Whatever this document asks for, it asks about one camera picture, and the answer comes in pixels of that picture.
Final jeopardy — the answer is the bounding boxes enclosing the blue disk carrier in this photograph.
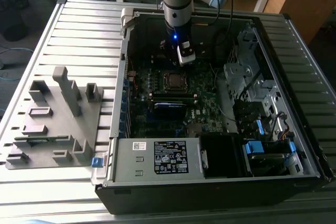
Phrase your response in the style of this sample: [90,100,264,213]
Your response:
[243,141,265,154]

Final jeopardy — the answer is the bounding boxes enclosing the wooden cabinet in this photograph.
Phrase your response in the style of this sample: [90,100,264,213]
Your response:
[264,0,336,44]

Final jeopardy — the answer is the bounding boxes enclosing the CPU socket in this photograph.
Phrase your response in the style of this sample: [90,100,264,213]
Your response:
[162,69,191,94]

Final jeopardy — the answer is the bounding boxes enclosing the black looped wire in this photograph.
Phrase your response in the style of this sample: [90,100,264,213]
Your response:
[213,28,236,63]

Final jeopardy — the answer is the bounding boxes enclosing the square chipset heatsink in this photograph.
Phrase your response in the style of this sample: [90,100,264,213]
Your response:
[187,123,203,135]

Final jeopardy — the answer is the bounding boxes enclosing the grey parts rack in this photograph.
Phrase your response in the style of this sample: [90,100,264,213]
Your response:
[4,66,105,170]

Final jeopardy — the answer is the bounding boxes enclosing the blue floor cable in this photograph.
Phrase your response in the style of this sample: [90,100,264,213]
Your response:
[0,47,35,82]

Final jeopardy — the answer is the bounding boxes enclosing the black RAM slot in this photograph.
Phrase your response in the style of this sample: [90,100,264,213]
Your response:
[153,90,194,97]
[153,96,197,103]

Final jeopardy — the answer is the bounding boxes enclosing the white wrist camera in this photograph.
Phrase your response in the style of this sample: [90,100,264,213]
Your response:
[176,40,197,67]

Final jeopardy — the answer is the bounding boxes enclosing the green motherboard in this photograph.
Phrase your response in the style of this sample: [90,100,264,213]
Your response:
[127,61,237,140]

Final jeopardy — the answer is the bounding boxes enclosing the grey case handle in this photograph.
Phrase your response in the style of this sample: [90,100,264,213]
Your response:
[120,8,134,36]

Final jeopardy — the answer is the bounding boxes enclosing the silver CPU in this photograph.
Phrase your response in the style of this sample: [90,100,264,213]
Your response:
[169,73,184,88]

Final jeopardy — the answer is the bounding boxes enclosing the multicoloured power wires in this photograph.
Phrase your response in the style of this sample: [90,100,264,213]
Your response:
[278,128,294,141]

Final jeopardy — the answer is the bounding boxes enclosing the black PC case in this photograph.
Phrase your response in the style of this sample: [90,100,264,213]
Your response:
[90,7,335,216]

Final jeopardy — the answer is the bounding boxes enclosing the silver metal disk bay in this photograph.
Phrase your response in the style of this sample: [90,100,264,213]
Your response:
[223,23,284,120]

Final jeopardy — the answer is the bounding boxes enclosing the black hard disk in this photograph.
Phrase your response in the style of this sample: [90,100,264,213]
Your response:
[248,153,287,176]

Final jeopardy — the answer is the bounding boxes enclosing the silver power supply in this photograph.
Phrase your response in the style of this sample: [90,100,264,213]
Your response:
[112,137,205,183]

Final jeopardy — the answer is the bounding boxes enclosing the green RAM stick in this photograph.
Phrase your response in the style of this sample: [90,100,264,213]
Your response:
[27,136,70,145]

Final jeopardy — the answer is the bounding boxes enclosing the black graphics card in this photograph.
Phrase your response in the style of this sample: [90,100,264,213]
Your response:
[153,102,188,122]

